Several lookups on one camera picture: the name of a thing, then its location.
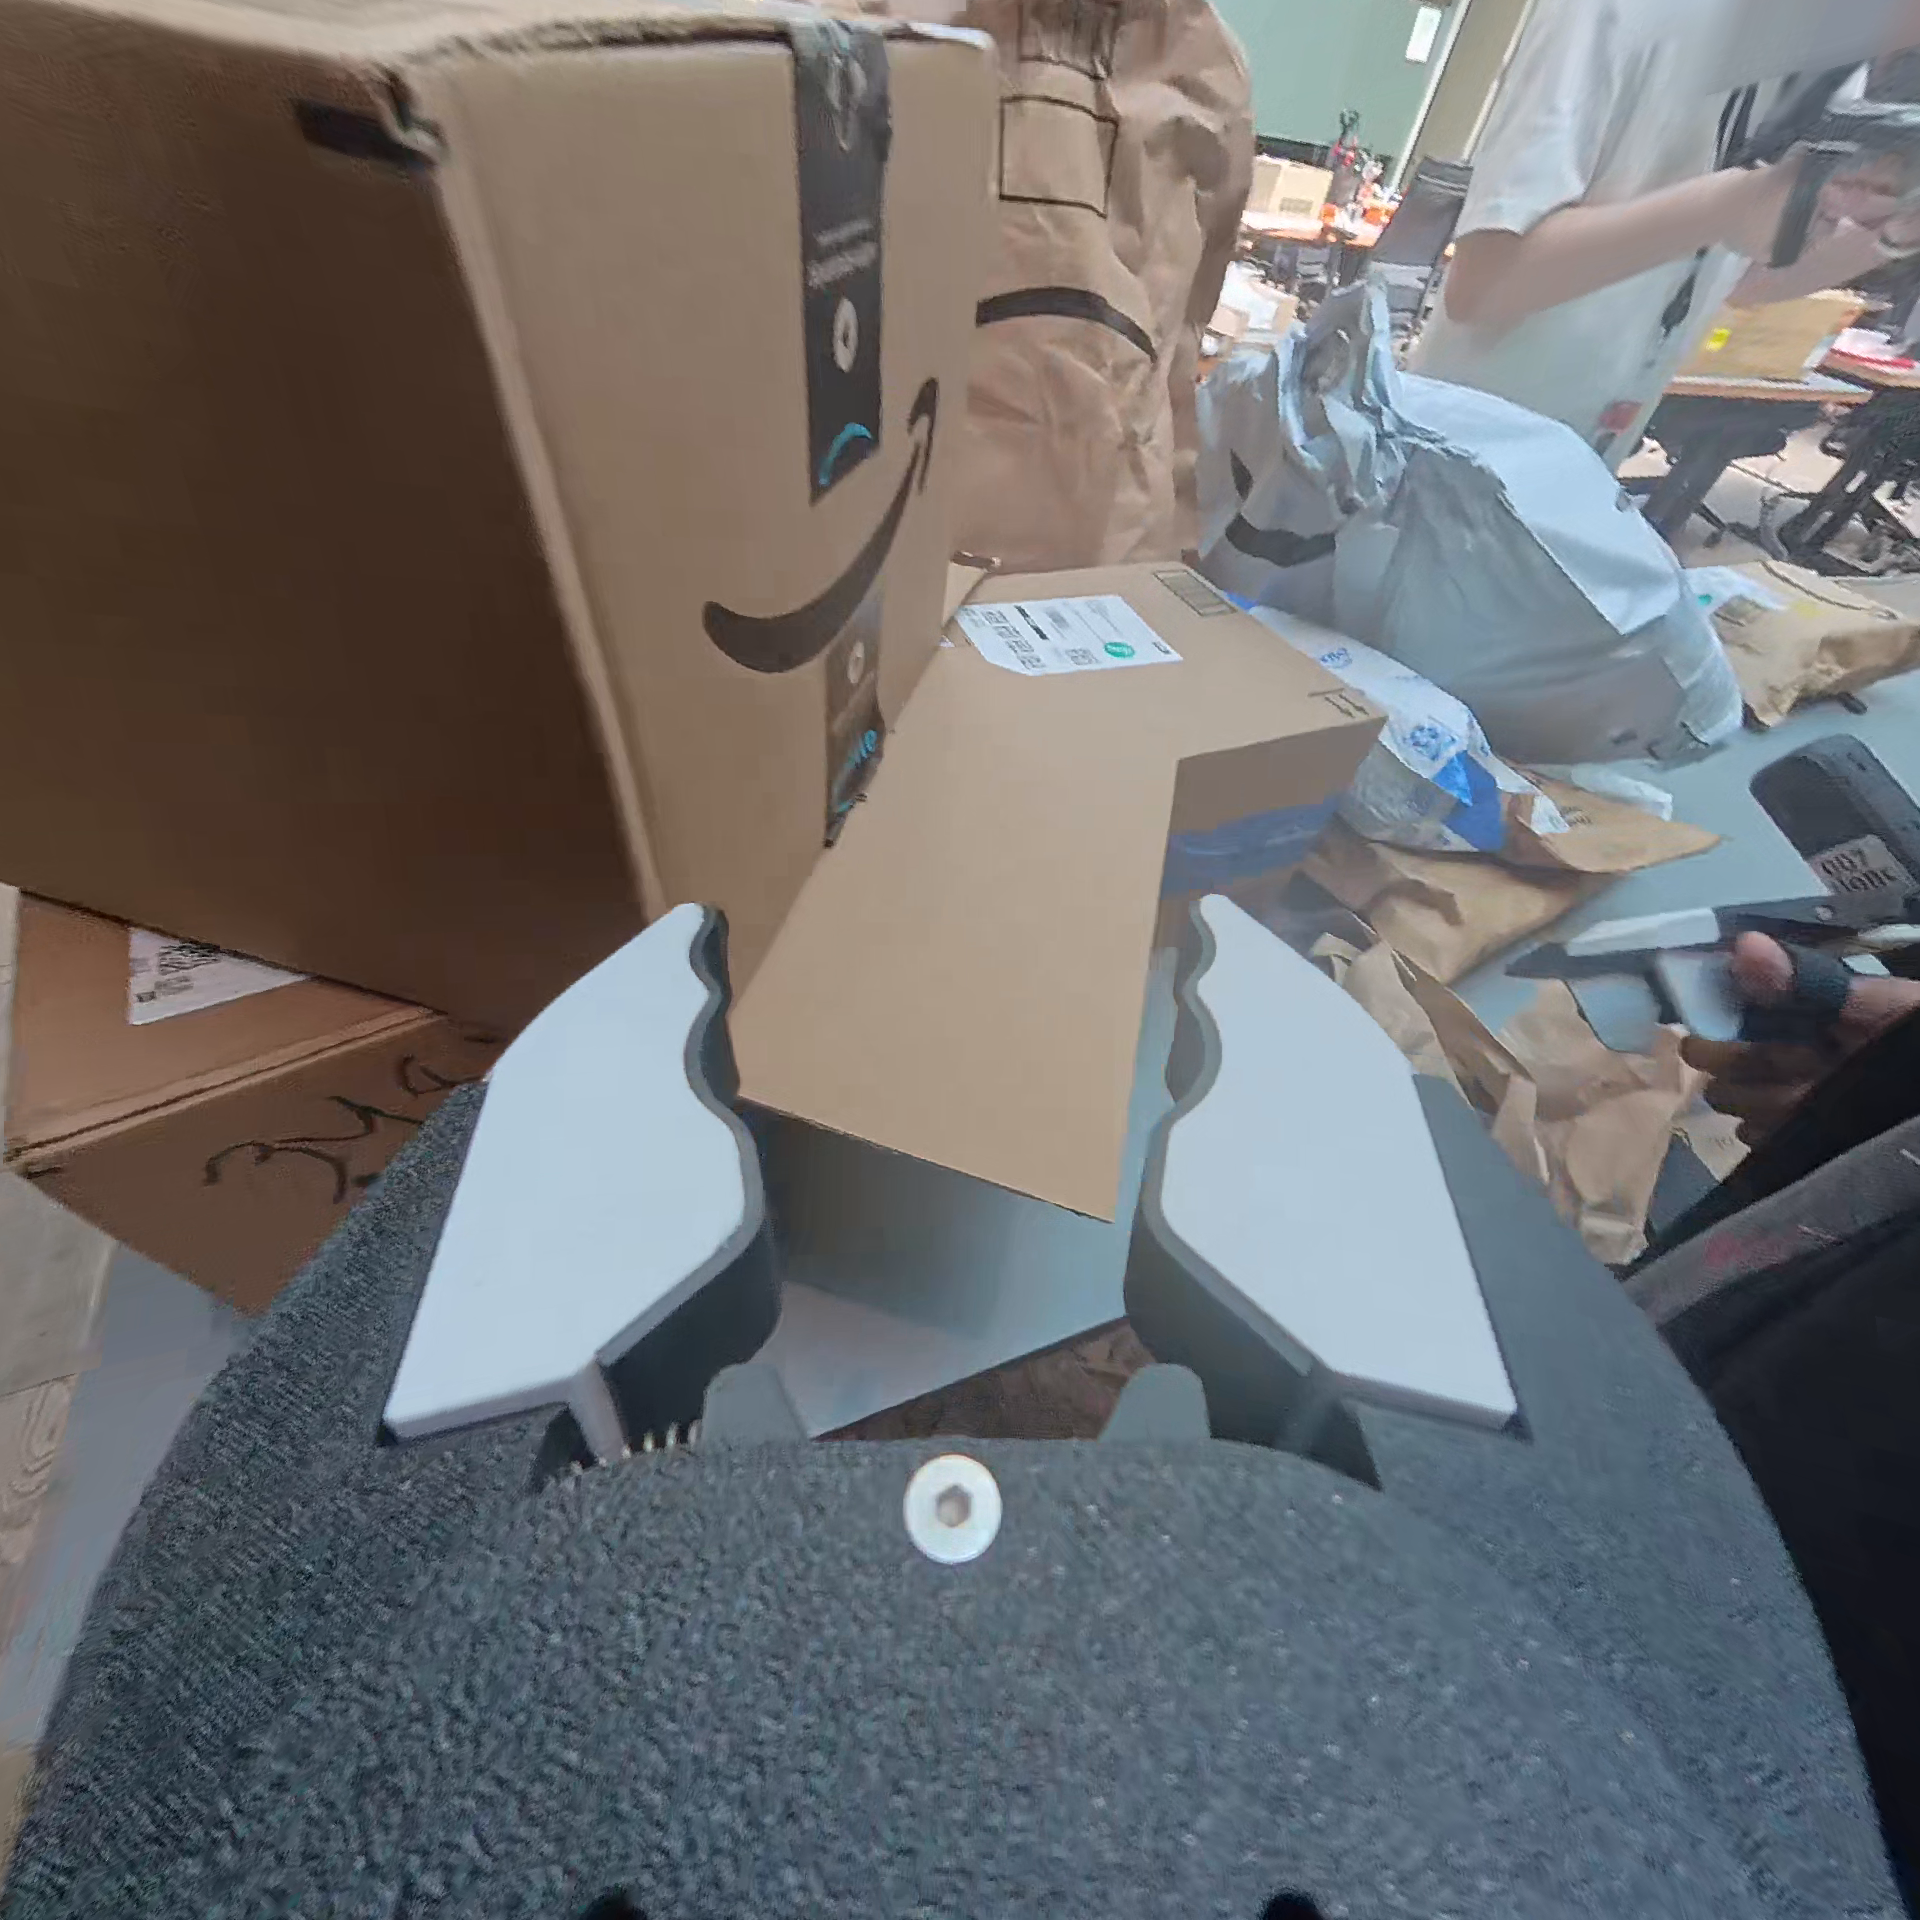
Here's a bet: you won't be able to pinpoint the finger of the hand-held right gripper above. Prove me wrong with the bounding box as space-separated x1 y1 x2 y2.
1505 895 1866 981
1647 949 1754 1045

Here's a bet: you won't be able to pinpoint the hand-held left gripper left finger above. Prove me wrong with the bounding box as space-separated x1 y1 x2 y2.
381 901 785 1464

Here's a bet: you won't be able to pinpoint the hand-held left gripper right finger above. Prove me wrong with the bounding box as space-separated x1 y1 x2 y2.
1125 895 1521 1454

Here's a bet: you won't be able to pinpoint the large cardboard box smile print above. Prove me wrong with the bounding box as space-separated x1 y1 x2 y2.
0 0 1187 1219

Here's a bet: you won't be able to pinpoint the person's right forearm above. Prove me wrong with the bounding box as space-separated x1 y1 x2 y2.
1726 1006 1920 1186

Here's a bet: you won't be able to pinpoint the grey desk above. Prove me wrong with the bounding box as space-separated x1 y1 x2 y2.
0 676 1920 1773

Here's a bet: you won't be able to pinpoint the person's right hand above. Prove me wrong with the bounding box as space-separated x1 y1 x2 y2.
1680 928 1920 1149

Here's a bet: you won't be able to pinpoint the brown paper mailer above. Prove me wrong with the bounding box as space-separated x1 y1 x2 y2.
1303 777 1728 984
1321 930 1757 1266
1693 559 1920 732

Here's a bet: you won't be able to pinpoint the white blue plastic mailer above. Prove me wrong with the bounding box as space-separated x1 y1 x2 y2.
1257 600 1571 856

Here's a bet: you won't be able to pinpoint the large grey plastic mailer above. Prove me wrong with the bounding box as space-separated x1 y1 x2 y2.
1336 373 1746 767

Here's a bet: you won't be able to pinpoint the person's black jacket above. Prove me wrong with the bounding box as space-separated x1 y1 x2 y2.
1620 1116 1920 1846

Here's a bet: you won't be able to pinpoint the cardboard box black scribbles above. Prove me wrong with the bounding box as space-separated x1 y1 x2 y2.
0 891 505 1314

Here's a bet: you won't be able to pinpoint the wooden table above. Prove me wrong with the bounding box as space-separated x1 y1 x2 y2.
1643 291 1920 565

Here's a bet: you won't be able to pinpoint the cardboard box blue tape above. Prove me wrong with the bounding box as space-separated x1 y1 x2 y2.
946 559 1389 903

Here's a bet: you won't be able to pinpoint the crumpled grey plastic mailer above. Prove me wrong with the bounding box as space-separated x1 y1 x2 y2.
1196 282 1416 584

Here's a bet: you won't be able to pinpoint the black office chair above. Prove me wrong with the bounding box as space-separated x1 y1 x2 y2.
1369 154 1482 365

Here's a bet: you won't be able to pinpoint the large brown paper bag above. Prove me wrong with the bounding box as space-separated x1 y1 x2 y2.
960 0 1257 575

